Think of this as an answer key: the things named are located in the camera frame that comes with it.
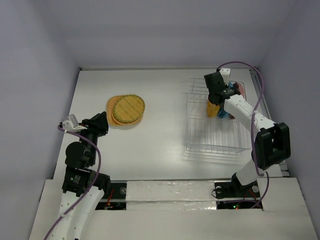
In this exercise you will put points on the oval orange woven plate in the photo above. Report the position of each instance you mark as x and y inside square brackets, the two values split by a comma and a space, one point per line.
[116, 118]

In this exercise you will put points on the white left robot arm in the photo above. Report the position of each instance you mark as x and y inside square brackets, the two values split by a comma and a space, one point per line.
[83, 185]

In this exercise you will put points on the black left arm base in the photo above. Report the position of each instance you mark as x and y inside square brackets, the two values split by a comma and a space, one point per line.
[116, 198]

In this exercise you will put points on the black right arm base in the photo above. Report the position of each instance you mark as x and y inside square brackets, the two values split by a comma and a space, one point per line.
[227, 189]

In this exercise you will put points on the square orange woven plate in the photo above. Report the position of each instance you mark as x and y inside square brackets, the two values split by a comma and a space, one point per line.
[109, 113]

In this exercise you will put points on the white wire dish rack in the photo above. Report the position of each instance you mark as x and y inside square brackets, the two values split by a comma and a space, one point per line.
[211, 135]

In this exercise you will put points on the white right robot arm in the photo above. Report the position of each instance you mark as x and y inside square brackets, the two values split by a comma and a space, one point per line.
[270, 141]

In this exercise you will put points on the blue polka dot plate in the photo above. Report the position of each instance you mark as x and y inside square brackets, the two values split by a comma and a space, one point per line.
[221, 114]

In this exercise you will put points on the yellow polka dot plate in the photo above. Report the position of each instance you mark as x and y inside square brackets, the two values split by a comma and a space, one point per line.
[212, 110]

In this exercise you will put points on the pink polka dot plate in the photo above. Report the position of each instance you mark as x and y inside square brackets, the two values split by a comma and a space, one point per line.
[239, 86]

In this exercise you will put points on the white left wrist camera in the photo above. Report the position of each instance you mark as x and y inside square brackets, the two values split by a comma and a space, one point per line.
[71, 124]

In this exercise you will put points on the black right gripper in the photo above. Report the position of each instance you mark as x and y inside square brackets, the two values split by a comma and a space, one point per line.
[229, 92]

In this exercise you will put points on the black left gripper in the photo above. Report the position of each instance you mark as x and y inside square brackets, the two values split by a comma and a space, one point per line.
[100, 122]

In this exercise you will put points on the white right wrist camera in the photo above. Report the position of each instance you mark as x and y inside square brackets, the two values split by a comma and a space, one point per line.
[225, 73]

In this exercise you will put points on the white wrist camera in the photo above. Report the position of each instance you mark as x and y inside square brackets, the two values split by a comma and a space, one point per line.
[225, 73]
[71, 124]

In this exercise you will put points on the round green-rimmed woven plate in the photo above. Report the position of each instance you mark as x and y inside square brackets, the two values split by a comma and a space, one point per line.
[128, 108]

